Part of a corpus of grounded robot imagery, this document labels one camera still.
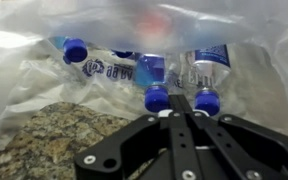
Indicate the clear plastic bag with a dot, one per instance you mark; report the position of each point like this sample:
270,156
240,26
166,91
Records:
34,76

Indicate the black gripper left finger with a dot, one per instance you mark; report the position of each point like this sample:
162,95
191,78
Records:
117,141

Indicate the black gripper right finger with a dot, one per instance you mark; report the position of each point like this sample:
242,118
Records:
257,135

